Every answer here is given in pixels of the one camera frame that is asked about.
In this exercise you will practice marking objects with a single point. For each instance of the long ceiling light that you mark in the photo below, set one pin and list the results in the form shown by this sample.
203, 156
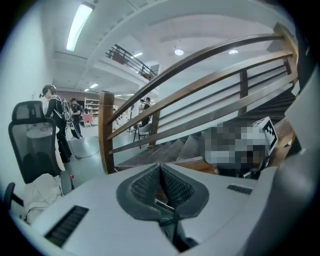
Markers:
78, 27

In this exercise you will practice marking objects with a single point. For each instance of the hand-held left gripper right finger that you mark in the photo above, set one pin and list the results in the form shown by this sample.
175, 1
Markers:
225, 207

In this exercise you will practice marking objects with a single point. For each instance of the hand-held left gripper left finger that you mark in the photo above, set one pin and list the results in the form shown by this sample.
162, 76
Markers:
100, 212

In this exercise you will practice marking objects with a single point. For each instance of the grey chair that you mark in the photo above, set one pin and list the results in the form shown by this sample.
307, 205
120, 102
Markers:
143, 131

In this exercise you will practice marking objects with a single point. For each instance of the white shelf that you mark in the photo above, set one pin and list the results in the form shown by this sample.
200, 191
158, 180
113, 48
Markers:
92, 106

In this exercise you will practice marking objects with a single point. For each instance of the black mesh office chair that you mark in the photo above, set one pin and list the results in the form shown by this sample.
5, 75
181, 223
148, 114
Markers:
37, 162

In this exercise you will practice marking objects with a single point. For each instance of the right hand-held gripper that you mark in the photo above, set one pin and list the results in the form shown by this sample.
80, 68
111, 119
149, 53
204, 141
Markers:
271, 135

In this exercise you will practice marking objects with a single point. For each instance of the person's black t-shirt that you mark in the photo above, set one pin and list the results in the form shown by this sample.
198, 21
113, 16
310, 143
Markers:
232, 171

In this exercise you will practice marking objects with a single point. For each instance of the beige jacket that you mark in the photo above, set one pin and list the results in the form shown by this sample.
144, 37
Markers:
42, 195

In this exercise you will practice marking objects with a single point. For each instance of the black balcony railing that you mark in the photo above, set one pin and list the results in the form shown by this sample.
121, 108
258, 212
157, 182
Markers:
130, 61

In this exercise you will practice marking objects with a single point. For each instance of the pink armchair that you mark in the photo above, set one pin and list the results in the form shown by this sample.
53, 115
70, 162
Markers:
88, 119

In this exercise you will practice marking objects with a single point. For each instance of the round ceiling light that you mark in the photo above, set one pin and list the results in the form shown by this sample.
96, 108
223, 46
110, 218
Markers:
179, 51
233, 51

